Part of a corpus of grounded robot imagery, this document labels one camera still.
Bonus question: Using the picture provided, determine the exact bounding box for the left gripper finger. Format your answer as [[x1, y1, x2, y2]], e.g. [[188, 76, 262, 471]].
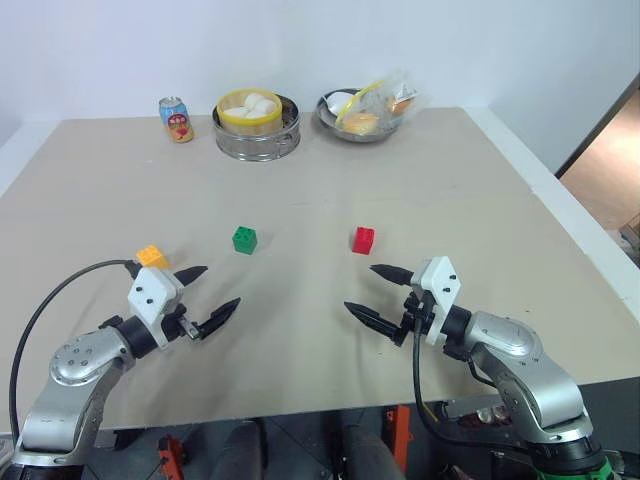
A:
[[191, 297, 243, 342], [172, 265, 209, 289]]

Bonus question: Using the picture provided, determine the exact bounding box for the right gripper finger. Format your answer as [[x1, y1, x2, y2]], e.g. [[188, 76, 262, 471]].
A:
[[342, 301, 402, 344], [368, 263, 417, 288]]

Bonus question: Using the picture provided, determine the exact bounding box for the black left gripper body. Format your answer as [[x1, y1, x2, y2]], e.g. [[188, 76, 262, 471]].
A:
[[162, 302, 201, 344]]

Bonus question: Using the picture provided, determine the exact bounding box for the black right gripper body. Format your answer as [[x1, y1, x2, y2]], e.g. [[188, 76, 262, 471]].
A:
[[393, 285, 435, 348]]

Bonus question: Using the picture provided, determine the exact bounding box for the yellow toy block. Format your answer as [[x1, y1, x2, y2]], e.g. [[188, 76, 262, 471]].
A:
[[135, 244, 169, 271]]

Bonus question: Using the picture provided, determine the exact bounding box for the red toy block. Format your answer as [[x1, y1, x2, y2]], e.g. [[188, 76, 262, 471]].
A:
[[350, 225, 377, 255]]

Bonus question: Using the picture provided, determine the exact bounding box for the green toy block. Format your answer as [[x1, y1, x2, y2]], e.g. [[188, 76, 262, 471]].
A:
[[231, 225, 260, 255]]

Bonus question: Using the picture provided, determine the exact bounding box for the tan table cover sheet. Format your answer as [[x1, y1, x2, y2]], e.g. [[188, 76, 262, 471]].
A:
[[0, 106, 640, 431]]

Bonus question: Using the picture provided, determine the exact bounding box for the orange clamp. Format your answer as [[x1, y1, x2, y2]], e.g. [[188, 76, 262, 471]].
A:
[[383, 403, 414, 474], [156, 433, 190, 480]]

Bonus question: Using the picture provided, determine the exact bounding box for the dark rounded shape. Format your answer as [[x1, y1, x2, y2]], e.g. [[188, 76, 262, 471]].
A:
[[341, 408, 402, 480], [218, 419, 267, 480]]

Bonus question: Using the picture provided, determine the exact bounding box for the steel steamer pot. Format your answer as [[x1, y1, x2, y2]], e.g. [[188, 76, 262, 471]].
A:
[[211, 93, 303, 163]]

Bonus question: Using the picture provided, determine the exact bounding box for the orange drink can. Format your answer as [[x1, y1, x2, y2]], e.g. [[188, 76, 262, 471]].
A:
[[158, 95, 196, 145]]

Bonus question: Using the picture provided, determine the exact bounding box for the yellow steamer basket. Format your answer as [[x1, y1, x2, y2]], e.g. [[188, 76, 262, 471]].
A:
[[215, 88, 284, 136]]

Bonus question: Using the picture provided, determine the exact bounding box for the steel bowl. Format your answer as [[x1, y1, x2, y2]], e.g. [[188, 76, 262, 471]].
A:
[[315, 88, 407, 143]]

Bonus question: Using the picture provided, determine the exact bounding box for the white steamed bun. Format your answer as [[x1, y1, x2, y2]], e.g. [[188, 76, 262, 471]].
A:
[[222, 94, 251, 120], [244, 91, 278, 120]]

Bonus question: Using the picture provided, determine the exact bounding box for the clear plastic bag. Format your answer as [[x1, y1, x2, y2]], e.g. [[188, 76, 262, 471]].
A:
[[335, 69, 421, 137]]

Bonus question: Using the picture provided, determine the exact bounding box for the white item in bowl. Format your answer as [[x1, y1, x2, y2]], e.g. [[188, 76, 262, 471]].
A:
[[323, 91, 355, 115]]

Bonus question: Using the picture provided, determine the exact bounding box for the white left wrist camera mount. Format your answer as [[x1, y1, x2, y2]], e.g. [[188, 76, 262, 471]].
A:
[[127, 267, 186, 349]]

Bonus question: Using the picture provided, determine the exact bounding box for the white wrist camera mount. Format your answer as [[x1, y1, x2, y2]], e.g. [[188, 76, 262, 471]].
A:
[[412, 256, 464, 347], [127, 267, 186, 349]]

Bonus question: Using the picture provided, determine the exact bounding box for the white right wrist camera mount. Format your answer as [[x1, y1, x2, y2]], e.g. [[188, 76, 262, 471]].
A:
[[412, 256, 464, 347]]

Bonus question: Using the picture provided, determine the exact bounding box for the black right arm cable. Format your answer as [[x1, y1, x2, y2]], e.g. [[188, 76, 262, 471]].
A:
[[411, 297, 506, 457]]

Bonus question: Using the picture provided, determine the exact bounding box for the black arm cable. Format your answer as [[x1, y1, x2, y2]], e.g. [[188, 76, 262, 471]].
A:
[[411, 297, 506, 457], [8, 258, 147, 441]]

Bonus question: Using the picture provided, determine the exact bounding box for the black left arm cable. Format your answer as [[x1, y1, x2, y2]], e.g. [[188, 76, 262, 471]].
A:
[[8, 258, 147, 441]]

